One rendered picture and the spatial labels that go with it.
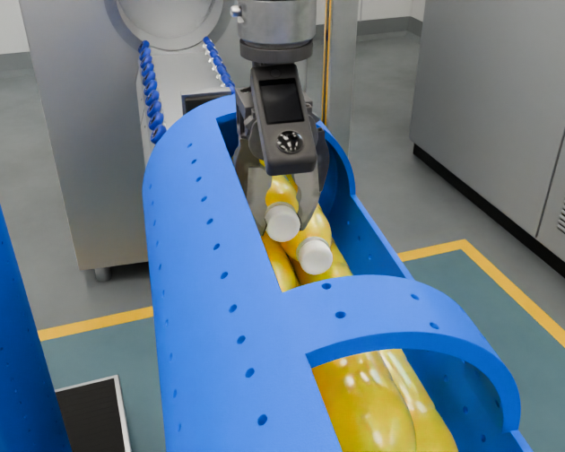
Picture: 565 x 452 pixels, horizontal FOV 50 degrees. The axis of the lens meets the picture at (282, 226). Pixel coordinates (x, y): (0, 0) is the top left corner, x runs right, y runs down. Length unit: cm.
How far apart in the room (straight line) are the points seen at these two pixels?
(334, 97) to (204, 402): 111
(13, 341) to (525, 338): 172
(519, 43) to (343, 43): 137
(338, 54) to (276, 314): 105
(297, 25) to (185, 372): 32
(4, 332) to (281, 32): 88
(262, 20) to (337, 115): 93
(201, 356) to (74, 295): 208
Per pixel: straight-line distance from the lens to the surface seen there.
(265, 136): 55
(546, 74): 259
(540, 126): 263
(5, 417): 139
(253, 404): 40
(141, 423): 200
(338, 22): 141
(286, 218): 67
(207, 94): 125
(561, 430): 211
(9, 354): 131
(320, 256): 71
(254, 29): 58
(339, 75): 145
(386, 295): 45
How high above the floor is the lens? 151
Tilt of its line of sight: 33 degrees down
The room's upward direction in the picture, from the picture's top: straight up
